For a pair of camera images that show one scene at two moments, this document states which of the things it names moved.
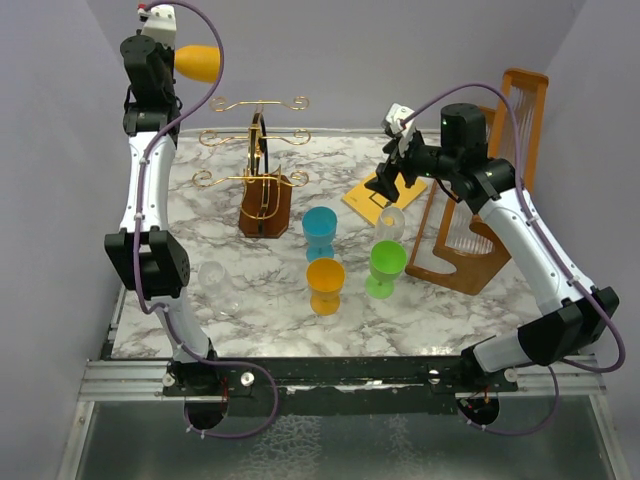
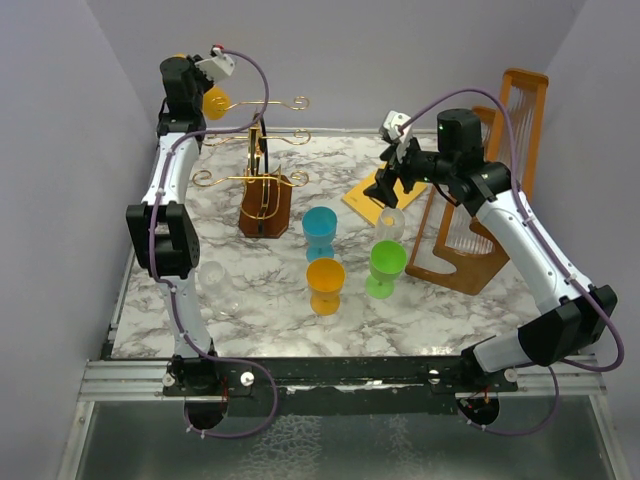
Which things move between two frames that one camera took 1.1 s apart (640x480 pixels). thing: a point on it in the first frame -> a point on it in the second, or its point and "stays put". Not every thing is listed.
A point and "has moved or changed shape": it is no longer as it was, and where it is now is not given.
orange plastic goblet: (198, 63) has moved or changed shape
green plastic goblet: (387, 264) stays put
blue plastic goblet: (319, 225) stays put
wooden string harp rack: (454, 242) stays put
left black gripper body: (166, 56) -> (202, 80)
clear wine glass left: (217, 281) stays put
